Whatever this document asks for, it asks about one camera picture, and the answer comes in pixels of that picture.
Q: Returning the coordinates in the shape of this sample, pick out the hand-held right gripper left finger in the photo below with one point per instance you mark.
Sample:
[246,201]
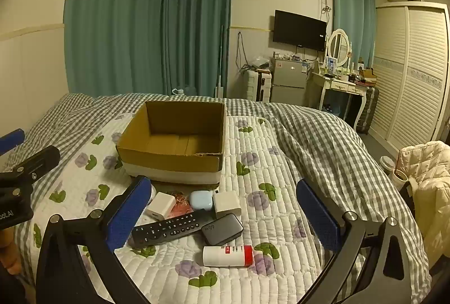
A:
[128,216]

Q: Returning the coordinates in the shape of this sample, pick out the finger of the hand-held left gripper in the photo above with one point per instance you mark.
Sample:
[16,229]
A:
[37,159]
[10,141]

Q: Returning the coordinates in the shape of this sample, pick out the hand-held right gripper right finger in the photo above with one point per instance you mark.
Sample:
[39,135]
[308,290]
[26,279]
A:
[318,216]

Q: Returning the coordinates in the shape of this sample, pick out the white power adapter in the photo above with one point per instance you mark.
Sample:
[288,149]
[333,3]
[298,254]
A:
[160,206]
[226,205]

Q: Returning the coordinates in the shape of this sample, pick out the black remote control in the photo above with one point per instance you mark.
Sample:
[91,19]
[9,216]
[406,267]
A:
[172,228]

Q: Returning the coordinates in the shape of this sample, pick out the reddish pouch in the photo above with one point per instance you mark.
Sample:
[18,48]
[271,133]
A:
[180,205]

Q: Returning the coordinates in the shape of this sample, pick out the light blue earbud case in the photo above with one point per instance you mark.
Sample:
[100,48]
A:
[202,200]

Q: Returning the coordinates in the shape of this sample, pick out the cardboard box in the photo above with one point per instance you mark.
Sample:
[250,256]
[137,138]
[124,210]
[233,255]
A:
[175,145]

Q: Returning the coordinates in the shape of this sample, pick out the dark grey portable drive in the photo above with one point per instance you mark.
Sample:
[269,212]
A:
[222,228]

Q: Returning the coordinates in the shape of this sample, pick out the white bottle with red cap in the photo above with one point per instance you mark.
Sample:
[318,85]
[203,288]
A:
[227,256]

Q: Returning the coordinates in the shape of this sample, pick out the person's left hand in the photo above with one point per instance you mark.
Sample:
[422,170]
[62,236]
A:
[10,253]

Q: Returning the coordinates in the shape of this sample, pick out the floral quilted mat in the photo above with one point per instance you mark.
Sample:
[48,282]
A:
[253,219]

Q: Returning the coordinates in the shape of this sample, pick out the grey checked blanket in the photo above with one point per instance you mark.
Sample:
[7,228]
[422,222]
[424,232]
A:
[334,149]

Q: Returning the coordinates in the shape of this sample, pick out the white cup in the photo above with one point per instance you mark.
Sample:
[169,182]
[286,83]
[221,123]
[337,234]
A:
[387,165]
[399,180]

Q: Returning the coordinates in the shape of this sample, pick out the blue bin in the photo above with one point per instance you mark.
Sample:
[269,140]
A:
[334,110]

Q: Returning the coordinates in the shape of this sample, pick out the cream quilted jacket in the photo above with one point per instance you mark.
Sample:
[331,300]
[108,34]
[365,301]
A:
[429,184]

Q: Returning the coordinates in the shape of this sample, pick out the silver hard suitcase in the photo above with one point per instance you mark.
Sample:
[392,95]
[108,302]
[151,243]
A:
[369,110]

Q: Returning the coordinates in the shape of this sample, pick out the white dressing table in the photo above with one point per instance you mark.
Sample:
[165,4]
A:
[334,86]

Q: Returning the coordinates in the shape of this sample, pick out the small white floor gadget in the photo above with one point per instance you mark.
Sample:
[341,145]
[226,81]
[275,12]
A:
[178,91]

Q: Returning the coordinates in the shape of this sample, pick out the silver small fridge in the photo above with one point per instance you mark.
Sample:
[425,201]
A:
[289,82]

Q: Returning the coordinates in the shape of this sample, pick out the white ribbed suitcase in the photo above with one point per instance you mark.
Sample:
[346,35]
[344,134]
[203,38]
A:
[252,86]

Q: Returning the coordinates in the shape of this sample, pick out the small brown box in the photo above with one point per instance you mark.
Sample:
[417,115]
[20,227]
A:
[367,76]

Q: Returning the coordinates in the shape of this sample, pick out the wide teal curtain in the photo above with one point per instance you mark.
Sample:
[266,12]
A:
[112,19]

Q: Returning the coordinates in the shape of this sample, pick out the white louvred wardrobe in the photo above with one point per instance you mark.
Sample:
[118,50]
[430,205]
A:
[411,75]

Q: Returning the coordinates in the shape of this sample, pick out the oval vanity mirror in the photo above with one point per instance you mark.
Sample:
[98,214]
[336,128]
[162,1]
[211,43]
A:
[338,47]

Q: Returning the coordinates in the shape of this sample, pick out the white mop pole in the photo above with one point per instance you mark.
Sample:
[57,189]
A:
[220,61]

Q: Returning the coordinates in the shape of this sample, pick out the narrow teal curtain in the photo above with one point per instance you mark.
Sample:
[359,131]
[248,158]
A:
[351,15]

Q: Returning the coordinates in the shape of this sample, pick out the teal corner curtain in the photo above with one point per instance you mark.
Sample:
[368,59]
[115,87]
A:
[197,22]

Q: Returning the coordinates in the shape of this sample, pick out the black wall television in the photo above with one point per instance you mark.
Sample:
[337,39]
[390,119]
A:
[299,30]

